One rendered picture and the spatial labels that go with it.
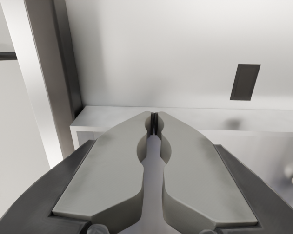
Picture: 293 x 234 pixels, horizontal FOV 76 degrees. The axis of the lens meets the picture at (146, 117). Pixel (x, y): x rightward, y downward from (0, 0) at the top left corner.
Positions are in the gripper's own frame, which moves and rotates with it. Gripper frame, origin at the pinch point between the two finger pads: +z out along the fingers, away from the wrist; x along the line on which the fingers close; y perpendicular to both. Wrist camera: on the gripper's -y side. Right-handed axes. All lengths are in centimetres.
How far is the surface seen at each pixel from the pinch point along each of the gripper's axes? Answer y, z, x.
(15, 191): 122, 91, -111
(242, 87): -0.9, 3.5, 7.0
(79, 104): 0.7, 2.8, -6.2
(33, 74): -1.5, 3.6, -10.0
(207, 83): -1.1, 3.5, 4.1
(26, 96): 38, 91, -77
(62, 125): 2.0, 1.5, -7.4
